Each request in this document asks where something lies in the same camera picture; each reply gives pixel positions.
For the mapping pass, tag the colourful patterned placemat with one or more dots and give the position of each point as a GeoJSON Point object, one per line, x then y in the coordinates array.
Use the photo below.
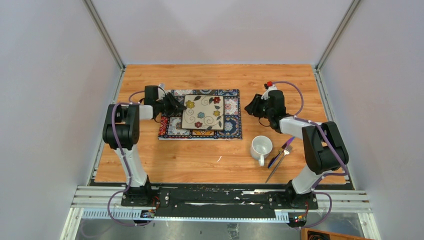
{"type": "Point", "coordinates": [171, 127]}

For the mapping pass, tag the aluminium frame rail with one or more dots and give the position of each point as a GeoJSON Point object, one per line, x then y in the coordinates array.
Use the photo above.
{"type": "Point", "coordinates": [98, 202]}

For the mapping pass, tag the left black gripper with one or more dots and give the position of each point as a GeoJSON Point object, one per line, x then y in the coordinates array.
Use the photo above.
{"type": "Point", "coordinates": [175, 105]}

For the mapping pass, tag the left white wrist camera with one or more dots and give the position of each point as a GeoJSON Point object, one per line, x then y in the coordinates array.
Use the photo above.
{"type": "Point", "coordinates": [161, 91]}

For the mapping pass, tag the orange wooden box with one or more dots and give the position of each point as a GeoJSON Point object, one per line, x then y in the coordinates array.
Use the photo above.
{"type": "Point", "coordinates": [314, 234]}

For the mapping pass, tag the white mug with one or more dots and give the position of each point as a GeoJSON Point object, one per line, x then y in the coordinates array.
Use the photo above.
{"type": "Point", "coordinates": [260, 148]}

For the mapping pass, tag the silver fork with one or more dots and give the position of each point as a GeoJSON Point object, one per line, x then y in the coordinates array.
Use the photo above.
{"type": "Point", "coordinates": [279, 161]}

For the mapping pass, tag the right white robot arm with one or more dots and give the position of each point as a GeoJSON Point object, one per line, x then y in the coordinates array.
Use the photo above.
{"type": "Point", "coordinates": [324, 149]}

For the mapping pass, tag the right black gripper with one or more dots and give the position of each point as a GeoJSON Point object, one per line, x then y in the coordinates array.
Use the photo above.
{"type": "Point", "coordinates": [253, 107]}

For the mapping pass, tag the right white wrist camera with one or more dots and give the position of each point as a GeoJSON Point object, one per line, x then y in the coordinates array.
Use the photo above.
{"type": "Point", "coordinates": [268, 89]}

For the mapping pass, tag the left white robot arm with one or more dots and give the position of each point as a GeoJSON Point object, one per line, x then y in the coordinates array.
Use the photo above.
{"type": "Point", "coordinates": [121, 132]}

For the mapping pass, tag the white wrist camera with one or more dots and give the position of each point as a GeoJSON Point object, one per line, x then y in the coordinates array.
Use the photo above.
{"type": "Point", "coordinates": [161, 91]}
{"type": "Point", "coordinates": [268, 89]}

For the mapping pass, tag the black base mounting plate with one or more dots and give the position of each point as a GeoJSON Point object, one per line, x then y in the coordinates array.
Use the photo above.
{"type": "Point", "coordinates": [227, 200]}

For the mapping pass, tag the purple handled knife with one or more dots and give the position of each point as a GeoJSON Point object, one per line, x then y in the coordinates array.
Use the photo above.
{"type": "Point", "coordinates": [281, 150]}

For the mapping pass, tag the square floral plate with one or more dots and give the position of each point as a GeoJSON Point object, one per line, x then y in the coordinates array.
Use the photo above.
{"type": "Point", "coordinates": [203, 112]}

